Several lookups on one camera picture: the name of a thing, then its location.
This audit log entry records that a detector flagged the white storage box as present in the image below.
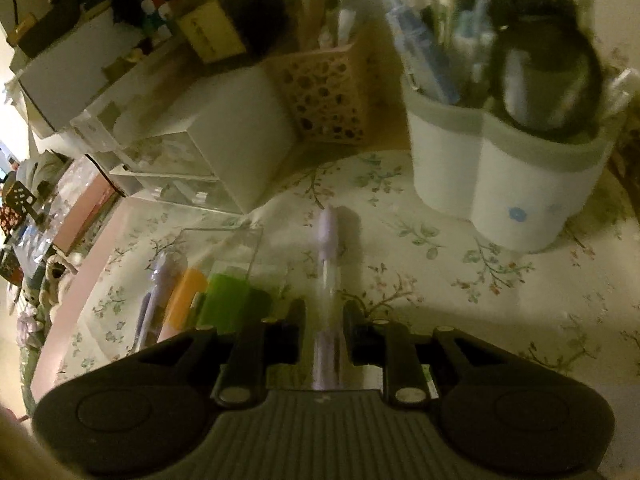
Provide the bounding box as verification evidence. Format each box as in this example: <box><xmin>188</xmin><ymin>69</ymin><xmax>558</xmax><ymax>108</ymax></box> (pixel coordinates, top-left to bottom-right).
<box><xmin>17</xmin><ymin>9</ymin><xmax>142</xmax><ymax>131</ymax></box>

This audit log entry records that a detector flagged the black magnifying glass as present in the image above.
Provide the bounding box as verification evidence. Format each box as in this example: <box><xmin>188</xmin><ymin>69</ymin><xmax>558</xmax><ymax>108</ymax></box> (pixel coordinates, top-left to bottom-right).
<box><xmin>490</xmin><ymin>20</ymin><xmax>603</xmax><ymax>143</ymax></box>

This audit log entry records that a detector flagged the green cap highlighter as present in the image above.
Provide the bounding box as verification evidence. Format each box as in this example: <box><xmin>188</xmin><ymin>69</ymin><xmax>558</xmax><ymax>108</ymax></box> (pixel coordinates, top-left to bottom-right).
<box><xmin>196</xmin><ymin>273</ymin><xmax>250</xmax><ymax>334</ymax></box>

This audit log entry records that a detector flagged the orange cap highlighter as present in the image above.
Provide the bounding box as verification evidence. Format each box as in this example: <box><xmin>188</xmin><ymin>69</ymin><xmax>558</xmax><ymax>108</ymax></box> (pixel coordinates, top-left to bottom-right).
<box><xmin>157</xmin><ymin>268</ymin><xmax>207</xmax><ymax>342</ymax></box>

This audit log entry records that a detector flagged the purple clear mechanical pencil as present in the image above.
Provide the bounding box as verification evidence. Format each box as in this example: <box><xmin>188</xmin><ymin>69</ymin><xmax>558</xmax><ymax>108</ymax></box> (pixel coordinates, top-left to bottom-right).
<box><xmin>311</xmin><ymin>206</ymin><xmax>341</xmax><ymax>391</ymax></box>

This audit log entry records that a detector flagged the clear acrylic drawer box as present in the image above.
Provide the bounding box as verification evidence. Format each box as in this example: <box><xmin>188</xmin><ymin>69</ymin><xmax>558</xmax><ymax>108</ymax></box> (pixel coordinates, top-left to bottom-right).
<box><xmin>152</xmin><ymin>224</ymin><xmax>273</xmax><ymax>334</ymax></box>

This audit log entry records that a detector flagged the purple bunny pen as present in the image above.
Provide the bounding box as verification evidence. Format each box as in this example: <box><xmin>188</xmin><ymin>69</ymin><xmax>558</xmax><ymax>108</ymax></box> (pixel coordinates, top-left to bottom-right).
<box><xmin>132</xmin><ymin>252</ymin><xmax>179</xmax><ymax>352</ymax></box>

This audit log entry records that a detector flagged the pink box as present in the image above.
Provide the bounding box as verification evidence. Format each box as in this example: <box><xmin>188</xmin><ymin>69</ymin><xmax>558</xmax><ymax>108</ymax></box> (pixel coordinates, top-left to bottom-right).
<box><xmin>48</xmin><ymin>157</ymin><xmax>117</xmax><ymax>255</ymax></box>

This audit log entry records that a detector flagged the floral tablecloth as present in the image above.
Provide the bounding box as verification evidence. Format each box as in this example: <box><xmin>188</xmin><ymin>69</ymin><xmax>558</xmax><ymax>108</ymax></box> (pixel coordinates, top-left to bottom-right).
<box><xmin>53</xmin><ymin>152</ymin><xmax>639</xmax><ymax>479</ymax></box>

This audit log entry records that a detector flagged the white rabbit drawer organizer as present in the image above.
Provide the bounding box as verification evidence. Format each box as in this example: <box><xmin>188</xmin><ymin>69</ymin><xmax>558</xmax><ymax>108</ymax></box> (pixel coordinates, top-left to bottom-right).
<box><xmin>71</xmin><ymin>65</ymin><xmax>296</xmax><ymax>214</ymax></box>

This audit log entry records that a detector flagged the framed calligraphy sign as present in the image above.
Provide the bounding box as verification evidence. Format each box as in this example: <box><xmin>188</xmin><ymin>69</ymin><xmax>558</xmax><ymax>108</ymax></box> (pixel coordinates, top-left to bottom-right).
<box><xmin>178</xmin><ymin>0</ymin><xmax>246</xmax><ymax>64</ymax></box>

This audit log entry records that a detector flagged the pink perforated pen cup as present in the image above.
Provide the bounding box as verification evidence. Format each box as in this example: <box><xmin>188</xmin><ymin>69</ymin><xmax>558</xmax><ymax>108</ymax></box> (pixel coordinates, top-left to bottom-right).
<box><xmin>268</xmin><ymin>40</ymin><xmax>370</xmax><ymax>145</ymax></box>

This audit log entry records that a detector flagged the white flower pen holder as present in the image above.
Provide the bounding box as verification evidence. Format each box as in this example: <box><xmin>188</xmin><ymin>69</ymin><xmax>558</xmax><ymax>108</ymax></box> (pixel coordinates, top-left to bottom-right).
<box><xmin>401</xmin><ymin>82</ymin><xmax>614</xmax><ymax>252</ymax></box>

